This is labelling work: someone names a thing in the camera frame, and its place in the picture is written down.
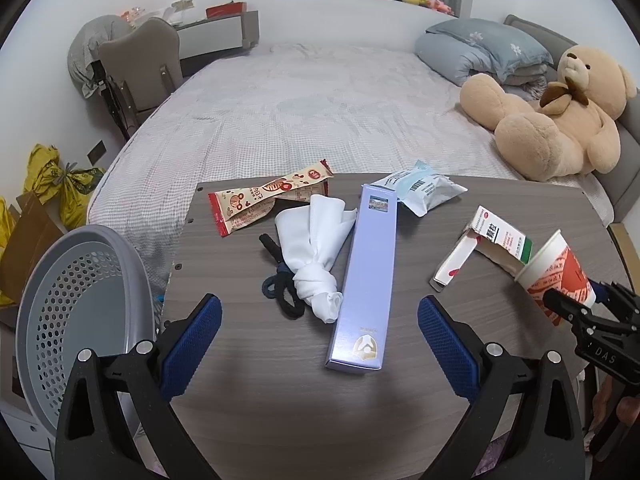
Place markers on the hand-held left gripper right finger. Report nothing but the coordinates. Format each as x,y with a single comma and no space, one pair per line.
447,350

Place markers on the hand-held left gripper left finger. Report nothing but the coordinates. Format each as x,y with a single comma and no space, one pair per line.
192,345

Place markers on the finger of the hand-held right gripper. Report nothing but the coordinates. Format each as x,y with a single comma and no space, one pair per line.
620,295
565,305

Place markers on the red and white paper cup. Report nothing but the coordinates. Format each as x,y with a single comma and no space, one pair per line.
555,265

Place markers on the white red green medicine box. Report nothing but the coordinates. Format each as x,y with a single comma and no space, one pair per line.
495,237

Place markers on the long purple box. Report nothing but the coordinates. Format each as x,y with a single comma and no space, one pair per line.
367,280

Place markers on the grey perforated basket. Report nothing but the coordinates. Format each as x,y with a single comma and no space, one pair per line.
75,310

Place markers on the knotted white cloth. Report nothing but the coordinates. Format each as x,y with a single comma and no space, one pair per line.
310,240

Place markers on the person's right hand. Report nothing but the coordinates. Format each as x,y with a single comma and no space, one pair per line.
629,410

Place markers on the purple rug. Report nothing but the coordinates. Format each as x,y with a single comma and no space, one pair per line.
487,460

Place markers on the red and beige snack wrapper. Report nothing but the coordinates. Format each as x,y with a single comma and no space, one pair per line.
250,201

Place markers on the white and blue wipes packet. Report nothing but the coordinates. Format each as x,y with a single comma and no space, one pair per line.
430,192

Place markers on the beige teddy bear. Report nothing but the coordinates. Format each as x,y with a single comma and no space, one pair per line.
550,135

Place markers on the cardboard box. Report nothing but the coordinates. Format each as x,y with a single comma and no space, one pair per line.
30,245

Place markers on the yellow bag with green print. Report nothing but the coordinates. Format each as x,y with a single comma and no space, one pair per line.
80,190

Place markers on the plain yellow bag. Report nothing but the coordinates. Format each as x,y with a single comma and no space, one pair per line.
42,170
6,240

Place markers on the bed with checked sheet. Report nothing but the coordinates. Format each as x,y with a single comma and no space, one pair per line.
325,110

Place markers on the folded blue duvet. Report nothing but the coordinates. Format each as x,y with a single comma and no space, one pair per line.
475,50

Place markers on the beige chair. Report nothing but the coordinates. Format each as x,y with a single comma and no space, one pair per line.
140,60

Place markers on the grey clothing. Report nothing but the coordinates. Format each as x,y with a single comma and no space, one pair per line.
85,50

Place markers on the grey and white desk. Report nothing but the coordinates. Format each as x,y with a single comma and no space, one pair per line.
215,27

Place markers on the pink plush toy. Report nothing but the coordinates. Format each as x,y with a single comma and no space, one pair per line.
439,2

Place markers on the small white device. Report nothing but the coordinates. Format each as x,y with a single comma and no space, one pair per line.
180,6

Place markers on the dark wall socket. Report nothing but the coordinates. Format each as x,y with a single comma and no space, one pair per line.
96,152

